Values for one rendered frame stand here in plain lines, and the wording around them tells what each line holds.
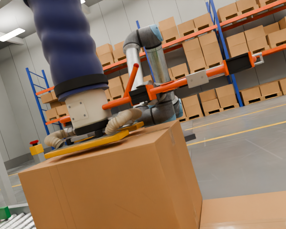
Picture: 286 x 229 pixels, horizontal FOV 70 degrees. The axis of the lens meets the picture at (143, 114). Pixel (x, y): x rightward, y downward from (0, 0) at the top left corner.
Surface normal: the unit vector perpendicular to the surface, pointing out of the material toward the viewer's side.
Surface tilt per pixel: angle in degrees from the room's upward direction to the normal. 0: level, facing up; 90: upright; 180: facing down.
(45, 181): 90
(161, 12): 90
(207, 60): 90
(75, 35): 70
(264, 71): 90
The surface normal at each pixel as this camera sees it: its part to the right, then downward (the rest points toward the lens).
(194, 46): -0.21, 0.11
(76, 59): 0.38, -0.39
